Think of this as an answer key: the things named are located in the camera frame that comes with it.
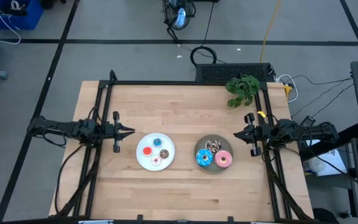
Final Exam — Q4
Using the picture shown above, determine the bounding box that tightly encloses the white round plate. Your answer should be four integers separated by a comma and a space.
135, 132, 177, 172

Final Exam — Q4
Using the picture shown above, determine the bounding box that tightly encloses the yellow hanging cable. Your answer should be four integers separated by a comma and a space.
259, 0, 283, 63

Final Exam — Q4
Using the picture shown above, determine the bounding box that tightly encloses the black floor fan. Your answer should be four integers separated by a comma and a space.
161, 0, 197, 44

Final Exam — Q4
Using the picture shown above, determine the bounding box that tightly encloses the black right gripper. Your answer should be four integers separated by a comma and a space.
233, 112, 275, 157

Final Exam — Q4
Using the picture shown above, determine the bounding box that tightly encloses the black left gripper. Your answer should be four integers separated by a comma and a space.
99, 110, 136, 154

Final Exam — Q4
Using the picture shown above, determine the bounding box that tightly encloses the black hanging coiled cable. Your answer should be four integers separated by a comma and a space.
178, 0, 218, 67

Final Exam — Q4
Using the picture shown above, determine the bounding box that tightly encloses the large chocolate frosted donut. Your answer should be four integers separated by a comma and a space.
204, 138, 223, 156

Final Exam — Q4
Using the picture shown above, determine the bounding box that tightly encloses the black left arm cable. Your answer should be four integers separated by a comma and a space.
53, 143, 85, 216

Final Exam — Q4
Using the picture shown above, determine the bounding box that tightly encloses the black computer tower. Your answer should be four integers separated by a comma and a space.
195, 62, 275, 83

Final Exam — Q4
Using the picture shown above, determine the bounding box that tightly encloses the blue plastic bin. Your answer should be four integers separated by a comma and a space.
0, 0, 45, 31

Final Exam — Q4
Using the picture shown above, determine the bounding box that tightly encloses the large blue frosted donut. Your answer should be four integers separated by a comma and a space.
195, 148, 214, 167

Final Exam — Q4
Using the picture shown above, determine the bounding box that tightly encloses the grey round plate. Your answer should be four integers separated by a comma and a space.
193, 133, 234, 174

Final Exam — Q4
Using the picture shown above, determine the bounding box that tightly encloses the white round roll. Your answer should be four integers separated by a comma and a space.
308, 156, 326, 174

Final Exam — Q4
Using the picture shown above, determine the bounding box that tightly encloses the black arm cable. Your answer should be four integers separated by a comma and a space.
301, 146, 358, 197
53, 143, 85, 216

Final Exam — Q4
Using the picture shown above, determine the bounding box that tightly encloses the green potted plant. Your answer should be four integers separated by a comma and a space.
224, 73, 262, 109

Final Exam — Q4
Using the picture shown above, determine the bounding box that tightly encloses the white paper sheet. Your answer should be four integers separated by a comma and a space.
302, 138, 348, 177

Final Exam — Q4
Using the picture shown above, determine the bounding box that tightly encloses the black aluminium table frame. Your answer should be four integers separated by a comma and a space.
48, 69, 315, 223

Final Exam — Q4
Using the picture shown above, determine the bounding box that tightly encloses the large pink frosted donut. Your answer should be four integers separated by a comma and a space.
214, 149, 234, 169

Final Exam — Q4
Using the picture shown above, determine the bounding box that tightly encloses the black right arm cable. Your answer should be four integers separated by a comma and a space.
301, 146, 358, 197

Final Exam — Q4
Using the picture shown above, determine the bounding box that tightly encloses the white power cable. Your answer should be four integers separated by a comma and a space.
277, 73, 300, 104

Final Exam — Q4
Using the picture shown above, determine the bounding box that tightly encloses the thin black floor cable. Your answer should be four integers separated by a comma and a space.
290, 83, 354, 119
286, 73, 354, 86

